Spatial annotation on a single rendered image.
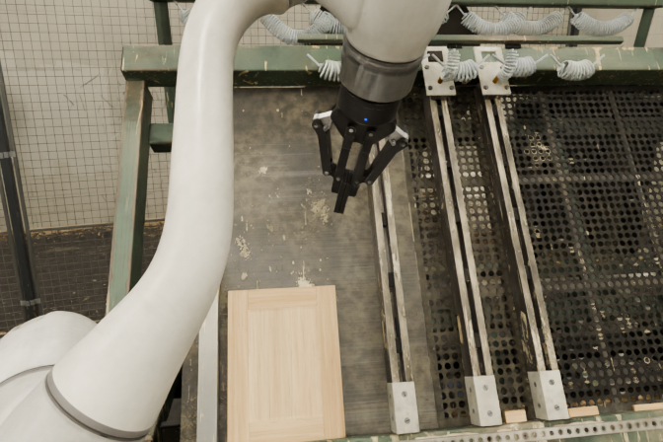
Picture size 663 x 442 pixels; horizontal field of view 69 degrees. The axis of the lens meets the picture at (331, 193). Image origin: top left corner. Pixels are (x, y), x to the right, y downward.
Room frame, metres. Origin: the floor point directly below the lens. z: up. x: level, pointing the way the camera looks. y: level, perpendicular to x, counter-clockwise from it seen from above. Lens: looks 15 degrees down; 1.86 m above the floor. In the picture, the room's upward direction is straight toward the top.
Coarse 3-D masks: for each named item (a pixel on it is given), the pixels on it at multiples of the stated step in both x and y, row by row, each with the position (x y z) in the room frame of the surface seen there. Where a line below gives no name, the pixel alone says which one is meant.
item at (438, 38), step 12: (300, 36) 1.50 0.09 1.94; (312, 36) 1.51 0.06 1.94; (324, 36) 1.51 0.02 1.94; (336, 36) 1.52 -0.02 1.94; (444, 36) 1.56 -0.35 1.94; (456, 36) 1.56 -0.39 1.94; (468, 36) 1.57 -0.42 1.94; (480, 36) 1.57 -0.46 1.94; (492, 36) 1.58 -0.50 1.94; (504, 36) 1.58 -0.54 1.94; (516, 36) 1.59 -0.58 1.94; (528, 36) 1.59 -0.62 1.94; (540, 36) 1.60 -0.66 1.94; (552, 36) 1.60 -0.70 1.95; (564, 36) 1.61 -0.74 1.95; (576, 36) 1.61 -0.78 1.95; (588, 36) 1.62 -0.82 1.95; (600, 36) 1.62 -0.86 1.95; (468, 60) 1.59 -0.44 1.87; (528, 60) 1.60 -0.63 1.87; (540, 60) 1.62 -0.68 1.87; (588, 60) 1.63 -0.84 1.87; (324, 72) 1.51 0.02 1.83; (456, 72) 1.56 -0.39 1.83; (468, 72) 1.56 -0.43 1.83; (516, 72) 1.59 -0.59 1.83; (528, 72) 1.59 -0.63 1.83; (564, 72) 1.61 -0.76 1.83; (576, 72) 1.61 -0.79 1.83; (588, 72) 1.61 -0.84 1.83
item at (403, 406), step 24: (384, 144) 1.53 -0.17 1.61; (384, 192) 1.44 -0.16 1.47; (384, 216) 1.40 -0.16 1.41; (384, 240) 1.39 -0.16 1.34; (384, 264) 1.31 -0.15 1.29; (384, 288) 1.27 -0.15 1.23; (384, 312) 1.24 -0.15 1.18; (408, 360) 1.16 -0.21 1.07; (408, 384) 1.13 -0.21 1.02; (408, 408) 1.09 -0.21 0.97; (408, 432) 1.06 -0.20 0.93
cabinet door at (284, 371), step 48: (288, 288) 1.29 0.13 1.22; (240, 336) 1.20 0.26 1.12; (288, 336) 1.22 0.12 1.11; (336, 336) 1.23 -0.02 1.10; (240, 384) 1.13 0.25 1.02; (288, 384) 1.15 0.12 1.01; (336, 384) 1.15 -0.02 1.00; (240, 432) 1.07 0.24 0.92; (288, 432) 1.07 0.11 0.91; (336, 432) 1.08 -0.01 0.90
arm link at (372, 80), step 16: (352, 48) 0.53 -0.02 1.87; (352, 64) 0.53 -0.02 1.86; (368, 64) 0.52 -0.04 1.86; (384, 64) 0.51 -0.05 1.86; (400, 64) 0.52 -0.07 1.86; (416, 64) 0.53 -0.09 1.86; (352, 80) 0.54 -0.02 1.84; (368, 80) 0.53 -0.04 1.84; (384, 80) 0.53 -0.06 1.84; (400, 80) 0.53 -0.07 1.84; (368, 96) 0.54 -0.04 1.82; (384, 96) 0.54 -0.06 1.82; (400, 96) 0.55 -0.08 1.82
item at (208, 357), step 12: (216, 300) 1.24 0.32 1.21; (216, 312) 1.22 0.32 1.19; (204, 324) 1.20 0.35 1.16; (216, 324) 1.20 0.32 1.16; (204, 336) 1.18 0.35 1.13; (216, 336) 1.18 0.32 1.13; (204, 348) 1.16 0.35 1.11; (216, 348) 1.16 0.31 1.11; (204, 360) 1.14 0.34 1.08; (216, 360) 1.15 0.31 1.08; (204, 372) 1.13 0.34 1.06; (216, 372) 1.13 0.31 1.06; (204, 384) 1.11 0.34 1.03; (216, 384) 1.11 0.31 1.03; (204, 396) 1.09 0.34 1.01; (216, 396) 1.09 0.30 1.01; (204, 408) 1.07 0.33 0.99; (216, 408) 1.08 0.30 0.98; (204, 420) 1.06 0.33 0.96; (216, 420) 1.06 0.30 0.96; (204, 432) 1.04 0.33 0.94; (216, 432) 1.05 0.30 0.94
